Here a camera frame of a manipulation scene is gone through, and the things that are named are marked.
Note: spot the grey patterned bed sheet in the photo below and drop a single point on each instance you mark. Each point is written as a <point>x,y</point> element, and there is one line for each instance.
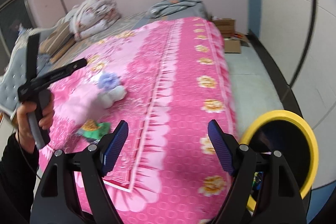
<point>71,48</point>

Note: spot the grey floral blanket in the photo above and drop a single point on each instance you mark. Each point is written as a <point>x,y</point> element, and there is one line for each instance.
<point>169,7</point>

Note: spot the folded white floral comforter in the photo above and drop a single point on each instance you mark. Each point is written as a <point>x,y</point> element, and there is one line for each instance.
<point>92,17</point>

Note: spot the grey tufted headboard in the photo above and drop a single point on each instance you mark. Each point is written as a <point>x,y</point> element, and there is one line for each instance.
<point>15,74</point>

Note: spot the black sleeved left forearm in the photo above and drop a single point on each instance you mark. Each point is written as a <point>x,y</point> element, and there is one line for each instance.
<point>18,178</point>

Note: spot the pink floral quilt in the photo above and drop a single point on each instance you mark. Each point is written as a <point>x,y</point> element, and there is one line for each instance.
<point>177,81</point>

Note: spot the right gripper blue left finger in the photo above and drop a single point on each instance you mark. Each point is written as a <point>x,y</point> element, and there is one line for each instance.
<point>111,146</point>

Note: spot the white wardrobe doors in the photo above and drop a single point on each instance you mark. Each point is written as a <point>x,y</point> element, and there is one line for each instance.
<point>300,36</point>

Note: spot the person's left hand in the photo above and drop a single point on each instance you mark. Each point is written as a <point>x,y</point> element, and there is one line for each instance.
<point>24,135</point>

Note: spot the yellow rimmed black trash bin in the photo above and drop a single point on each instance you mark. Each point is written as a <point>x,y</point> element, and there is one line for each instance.
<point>290,134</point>

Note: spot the small green snack wrapper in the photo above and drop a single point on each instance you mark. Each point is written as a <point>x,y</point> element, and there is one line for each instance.
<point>92,131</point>

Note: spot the open cardboard box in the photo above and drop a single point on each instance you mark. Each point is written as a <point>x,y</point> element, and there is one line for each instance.
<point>233,40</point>

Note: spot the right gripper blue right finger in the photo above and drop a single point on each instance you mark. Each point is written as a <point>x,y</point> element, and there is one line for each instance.
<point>224,145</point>

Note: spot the brown striped pillow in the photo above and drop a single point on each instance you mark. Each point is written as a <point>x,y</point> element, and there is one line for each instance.
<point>56,42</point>

